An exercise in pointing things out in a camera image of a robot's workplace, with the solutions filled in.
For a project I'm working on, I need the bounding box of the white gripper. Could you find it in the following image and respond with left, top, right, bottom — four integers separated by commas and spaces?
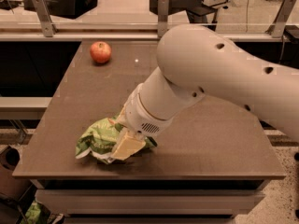
108, 84, 172, 161

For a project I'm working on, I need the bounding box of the green jalapeno chip bag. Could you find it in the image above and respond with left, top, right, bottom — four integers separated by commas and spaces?
75, 115, 158, 165

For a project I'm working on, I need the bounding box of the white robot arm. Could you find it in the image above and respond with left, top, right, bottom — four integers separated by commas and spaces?
111, 24, 299, 161

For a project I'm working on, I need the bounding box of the red apple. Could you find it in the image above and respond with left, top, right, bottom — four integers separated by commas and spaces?
90, 41, 112, 63

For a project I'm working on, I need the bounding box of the green bag under table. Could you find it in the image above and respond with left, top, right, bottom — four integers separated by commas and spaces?
20, 201, 50, 224

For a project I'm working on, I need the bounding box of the grey drawer under table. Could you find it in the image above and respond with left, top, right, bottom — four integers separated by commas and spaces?
36, 189, 264, 217

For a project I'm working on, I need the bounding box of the brown cardboard box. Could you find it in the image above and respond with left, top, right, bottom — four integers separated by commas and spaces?
0, 146, 31, 200

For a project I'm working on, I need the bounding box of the left metal rail bracket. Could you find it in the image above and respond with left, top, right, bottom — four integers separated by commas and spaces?
31, 0, 57, 37

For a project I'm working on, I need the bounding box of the metal rail bracket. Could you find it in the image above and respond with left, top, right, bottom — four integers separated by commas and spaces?
157, 0, 169, 37
31, 0, 57, 37
267, 0, 297, 38

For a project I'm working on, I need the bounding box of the middle metal rail bracket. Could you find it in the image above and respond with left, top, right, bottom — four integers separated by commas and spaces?
157, 0, 169, 37

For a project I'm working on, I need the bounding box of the right metal rail bracket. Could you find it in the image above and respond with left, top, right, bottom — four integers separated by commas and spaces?
267, 0, 297, 38

